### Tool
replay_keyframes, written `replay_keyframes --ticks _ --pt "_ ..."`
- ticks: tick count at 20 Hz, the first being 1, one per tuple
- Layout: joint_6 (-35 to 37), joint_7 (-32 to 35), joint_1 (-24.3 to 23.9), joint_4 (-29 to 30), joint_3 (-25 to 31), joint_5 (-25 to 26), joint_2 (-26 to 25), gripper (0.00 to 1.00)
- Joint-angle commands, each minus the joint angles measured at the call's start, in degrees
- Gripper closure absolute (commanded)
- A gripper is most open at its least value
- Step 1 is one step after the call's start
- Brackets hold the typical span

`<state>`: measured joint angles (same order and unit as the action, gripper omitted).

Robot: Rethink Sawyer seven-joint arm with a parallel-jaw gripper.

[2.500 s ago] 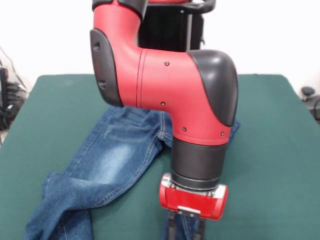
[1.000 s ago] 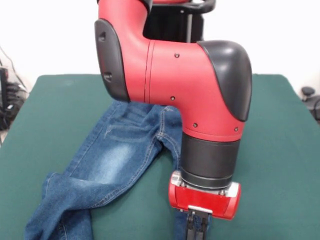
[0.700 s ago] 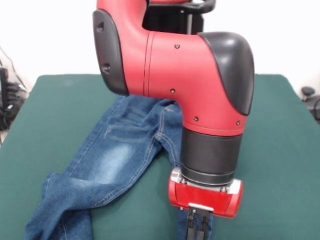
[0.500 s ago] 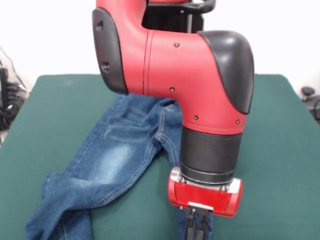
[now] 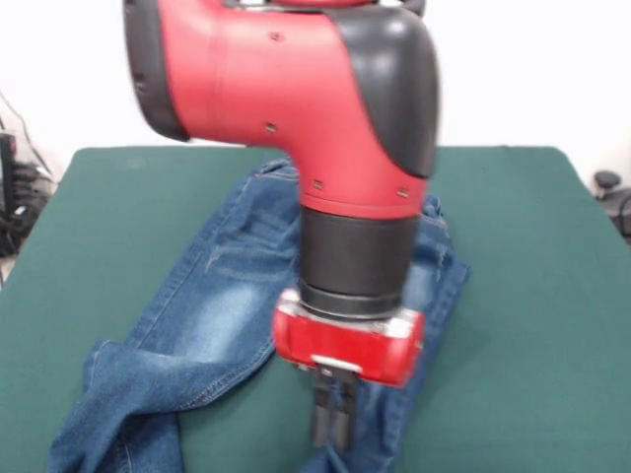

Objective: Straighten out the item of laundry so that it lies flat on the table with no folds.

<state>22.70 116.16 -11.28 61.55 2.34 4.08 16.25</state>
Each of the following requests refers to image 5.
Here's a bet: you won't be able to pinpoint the blue denim jeans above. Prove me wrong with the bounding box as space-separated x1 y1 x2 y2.
46 156 472 473

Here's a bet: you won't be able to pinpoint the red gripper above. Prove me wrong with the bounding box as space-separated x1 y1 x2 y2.
273 289 426 454

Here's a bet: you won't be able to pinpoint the dark green table cloth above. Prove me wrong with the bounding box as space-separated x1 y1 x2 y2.
0 145 631 473

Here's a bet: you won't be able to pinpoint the black round knob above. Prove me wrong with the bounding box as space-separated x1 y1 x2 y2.
594 169 623 191

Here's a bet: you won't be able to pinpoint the black cable tangle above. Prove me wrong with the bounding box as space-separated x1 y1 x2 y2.
0 91 55 257

